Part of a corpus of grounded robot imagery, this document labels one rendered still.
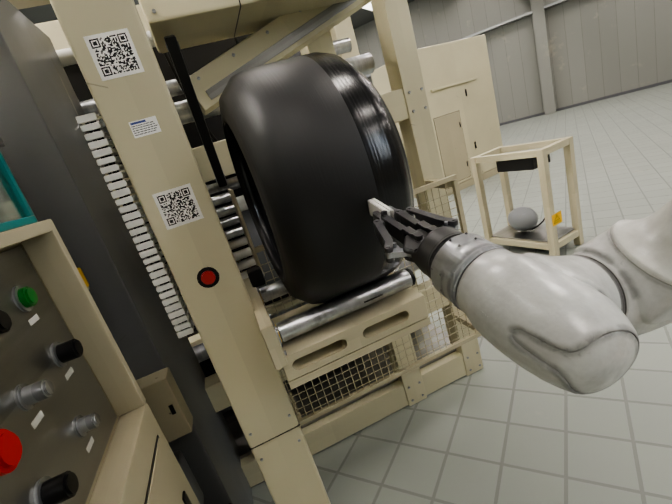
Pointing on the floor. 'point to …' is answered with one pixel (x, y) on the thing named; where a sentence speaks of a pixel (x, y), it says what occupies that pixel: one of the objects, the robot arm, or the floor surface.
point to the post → (195, 249)
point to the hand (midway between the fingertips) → (381, 212)
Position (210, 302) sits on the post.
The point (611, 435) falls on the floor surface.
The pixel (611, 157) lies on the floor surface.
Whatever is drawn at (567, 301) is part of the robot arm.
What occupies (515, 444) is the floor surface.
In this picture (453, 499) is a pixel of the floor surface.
